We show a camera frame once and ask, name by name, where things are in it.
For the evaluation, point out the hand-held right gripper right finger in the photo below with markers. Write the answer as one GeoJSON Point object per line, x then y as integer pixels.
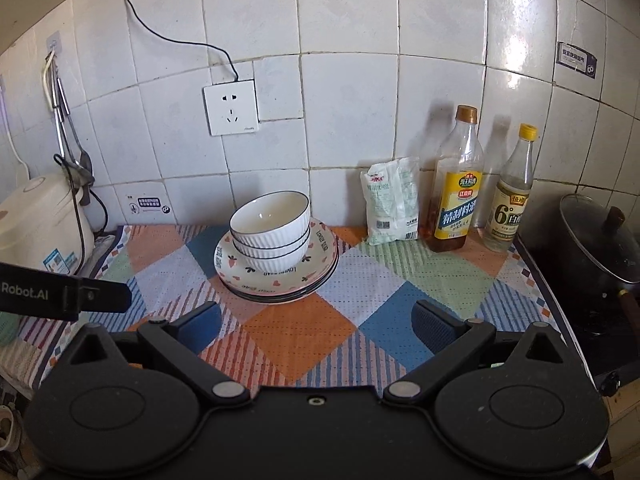
{"type": "Point", "coordinates": [431, 327]}

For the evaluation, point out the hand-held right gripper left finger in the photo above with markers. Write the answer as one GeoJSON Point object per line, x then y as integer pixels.
{"type": "Point", "coordinates": [202, 327]}

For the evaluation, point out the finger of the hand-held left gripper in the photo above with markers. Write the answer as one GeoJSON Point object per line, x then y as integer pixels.
{"type": "Point", "coordinates": [100, 300]}

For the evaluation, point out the rabbit and carrot print plate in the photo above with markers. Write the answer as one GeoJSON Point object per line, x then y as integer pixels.
{"type": "Point", "coordinates": [227, 260]}

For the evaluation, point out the teal fried egg print plate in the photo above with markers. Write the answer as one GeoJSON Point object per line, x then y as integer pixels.
{"type": "Point", "coordinates": [280, 298]}

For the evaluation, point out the white ribbed bowl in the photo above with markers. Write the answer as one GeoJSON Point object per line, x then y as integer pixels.
{"type": "Point", "coordinates": [270, 230]}
{"type": "Point", "coordinates": [272, 267]}
{"type": "Point", "coordinates": [300, 246]}

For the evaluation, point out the green cloth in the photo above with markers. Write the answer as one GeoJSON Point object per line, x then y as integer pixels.
{"type": "Point", "coordinates": [7, 330]}

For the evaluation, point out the cream rice cooker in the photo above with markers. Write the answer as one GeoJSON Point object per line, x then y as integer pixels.
{"type": "Point", "coordinates": [40, 220]}

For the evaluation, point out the checked patchwork tablecloth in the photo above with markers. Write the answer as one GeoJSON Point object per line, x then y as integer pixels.
{"type": "Point", "coordinates": [330, 325]}

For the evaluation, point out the yellow label cooking wine bottle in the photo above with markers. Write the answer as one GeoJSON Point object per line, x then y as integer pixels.
{"type": "Point", "coordinates": [455, 210]}

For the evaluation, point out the white salt bag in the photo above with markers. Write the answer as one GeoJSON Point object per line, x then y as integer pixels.
{"type": "Point", "coordinates": [392, 200]}

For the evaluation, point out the clear vinegar bottle yellow cap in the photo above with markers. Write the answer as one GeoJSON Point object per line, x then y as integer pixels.
{"type": "Point", "coordinates": [507, 215]}

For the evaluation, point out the hanging metal utensil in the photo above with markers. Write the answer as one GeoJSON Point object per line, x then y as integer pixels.
{"type": "Point", "coordinates": [62, 125]}
{"type": "Point", "coordinates": [84, 162]}

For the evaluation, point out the black gas stove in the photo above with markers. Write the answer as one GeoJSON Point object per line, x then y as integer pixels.
{"type": "Point", "coordinates": [600, 355]}

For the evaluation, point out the glass wok lid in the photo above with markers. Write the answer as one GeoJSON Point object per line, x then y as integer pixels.
{"type": "Point", "coordinates": [590, 235]}

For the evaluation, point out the small white wall sticker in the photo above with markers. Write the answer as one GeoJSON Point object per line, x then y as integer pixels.
{"type": "Point", "coordinates": [150, 205]}

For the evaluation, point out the white wall socket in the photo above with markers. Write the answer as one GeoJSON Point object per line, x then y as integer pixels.
{"type": "Point", "coordinates": [230, 110]}

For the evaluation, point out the clear wall hook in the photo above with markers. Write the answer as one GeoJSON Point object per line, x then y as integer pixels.
{"type": "Point", "coordinates": [54, 44]}

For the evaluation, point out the dark label wall sticker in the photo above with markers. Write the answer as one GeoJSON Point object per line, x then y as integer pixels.
{"type": "Point", "coordinates": [575, 60]}

